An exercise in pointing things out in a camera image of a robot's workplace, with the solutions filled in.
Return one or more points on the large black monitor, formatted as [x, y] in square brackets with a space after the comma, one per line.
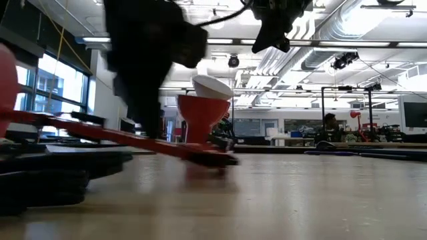
[415, 115]

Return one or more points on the long ceiling light strip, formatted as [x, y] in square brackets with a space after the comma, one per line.
[333, 43]

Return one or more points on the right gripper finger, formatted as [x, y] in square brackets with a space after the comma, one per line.
[265, 38]
[283, 43]

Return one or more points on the white light bulb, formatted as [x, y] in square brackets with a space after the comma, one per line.
[210, 87]

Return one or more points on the black aluminium frame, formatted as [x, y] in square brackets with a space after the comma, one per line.
[283, 149]

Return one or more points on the illustrated booklet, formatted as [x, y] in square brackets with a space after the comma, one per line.
[66, 149]

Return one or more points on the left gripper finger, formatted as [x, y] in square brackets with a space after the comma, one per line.
[138, 113]
[154, 113]

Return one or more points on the black ceiling spotlight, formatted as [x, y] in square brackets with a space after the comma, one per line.
[233, 61]

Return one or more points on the silver ventilation duct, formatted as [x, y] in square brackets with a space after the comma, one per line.
[337, 23]

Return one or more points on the black ceiling-mounted camera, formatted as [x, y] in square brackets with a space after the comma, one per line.
[343, 60]

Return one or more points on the person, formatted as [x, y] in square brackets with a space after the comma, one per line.
[330, 128]

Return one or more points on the black metal stand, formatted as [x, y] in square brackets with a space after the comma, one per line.
[370, 113]

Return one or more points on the white globe pendant light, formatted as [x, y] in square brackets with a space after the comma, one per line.
[217, 21]

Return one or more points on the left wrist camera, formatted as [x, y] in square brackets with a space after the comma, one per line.
[191, 45]

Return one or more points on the purple pen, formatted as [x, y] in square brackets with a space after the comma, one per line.
[330, 153]

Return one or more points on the black pen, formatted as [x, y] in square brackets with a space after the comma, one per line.
[387, 156]

